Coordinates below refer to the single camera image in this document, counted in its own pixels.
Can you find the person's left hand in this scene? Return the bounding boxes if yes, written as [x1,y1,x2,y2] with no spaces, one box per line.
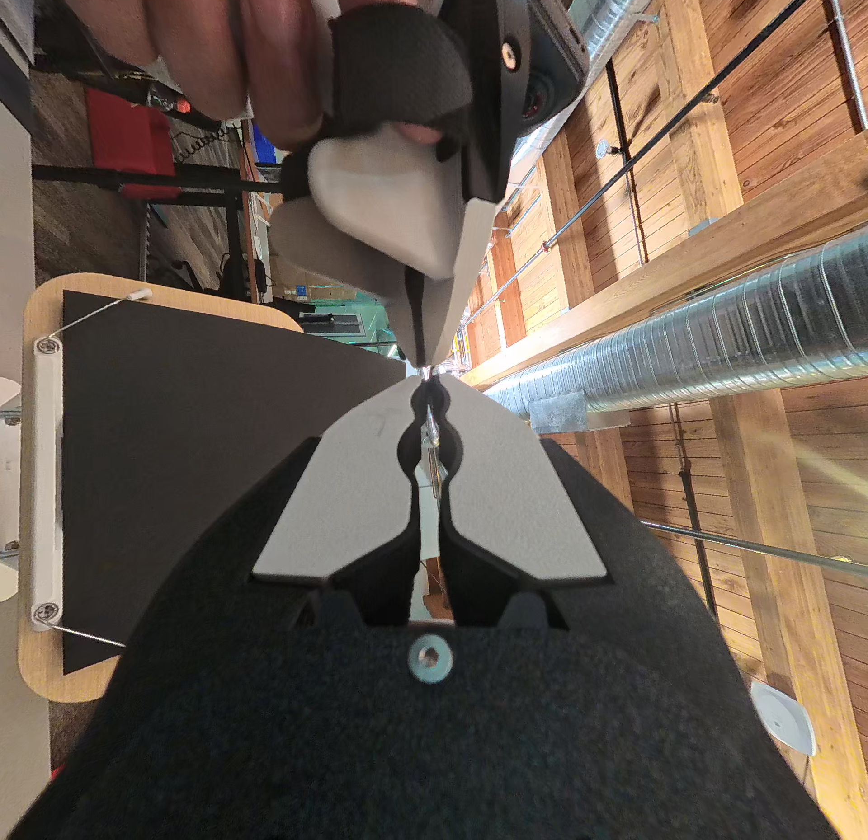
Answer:
[57,0,445,151]

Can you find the white ceiling sensor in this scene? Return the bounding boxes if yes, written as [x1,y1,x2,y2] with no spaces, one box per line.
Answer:
[749,679,819,758]

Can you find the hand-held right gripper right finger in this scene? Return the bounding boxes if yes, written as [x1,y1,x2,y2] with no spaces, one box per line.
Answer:
[434,374,609,587]

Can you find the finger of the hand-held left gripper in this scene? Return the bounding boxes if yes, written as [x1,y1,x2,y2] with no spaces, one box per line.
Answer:
[268,197,427,368]
[433,199,504,368]

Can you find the small silver wire clip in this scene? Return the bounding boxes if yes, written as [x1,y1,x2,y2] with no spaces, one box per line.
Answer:
[419,364,450,503]

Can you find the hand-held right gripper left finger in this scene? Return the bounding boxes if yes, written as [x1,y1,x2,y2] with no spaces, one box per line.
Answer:
[251,375,427,583]

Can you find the red box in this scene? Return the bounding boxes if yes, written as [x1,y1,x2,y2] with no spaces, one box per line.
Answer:
[85,88,179,202]

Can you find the metal junction box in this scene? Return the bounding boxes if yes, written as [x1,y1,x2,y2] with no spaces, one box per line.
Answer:
[528,389,590,436]

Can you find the black stand pole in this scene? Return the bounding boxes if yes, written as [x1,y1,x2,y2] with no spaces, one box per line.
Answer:
[30,161,286,300]

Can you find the black board on wooden panel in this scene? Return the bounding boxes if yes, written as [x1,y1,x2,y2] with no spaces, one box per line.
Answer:
[19,272,409,704]

